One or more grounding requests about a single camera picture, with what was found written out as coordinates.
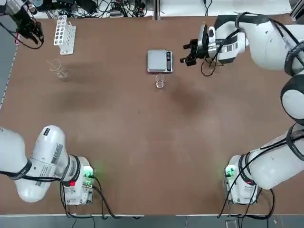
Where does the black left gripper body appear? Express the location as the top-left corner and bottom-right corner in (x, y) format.
(10, 7), (33, 28)

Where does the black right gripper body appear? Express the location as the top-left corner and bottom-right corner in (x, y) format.
(196, 39), (210, 60)

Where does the large clear glass beaker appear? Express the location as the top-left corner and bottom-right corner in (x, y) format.
(49, 59), (70, 81)

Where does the aluminium profile post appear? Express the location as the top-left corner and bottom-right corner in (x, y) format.
(152, 0), (161, 21)

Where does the silver digital balance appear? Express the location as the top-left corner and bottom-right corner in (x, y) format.
(146, 49), (175, 73)

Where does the white desk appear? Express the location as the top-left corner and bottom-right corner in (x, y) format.
(30, 0), (154, 19)
(160, 0), (292, 17)

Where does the white test tube rack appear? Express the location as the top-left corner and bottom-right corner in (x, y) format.
(53, 15), (77, 56)

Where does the small clear glass beaker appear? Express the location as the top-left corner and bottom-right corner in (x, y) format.
(155, 74), (165, 89)

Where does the clear glass stirring rod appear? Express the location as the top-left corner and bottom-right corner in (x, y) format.
(47, 59), (64, 73)

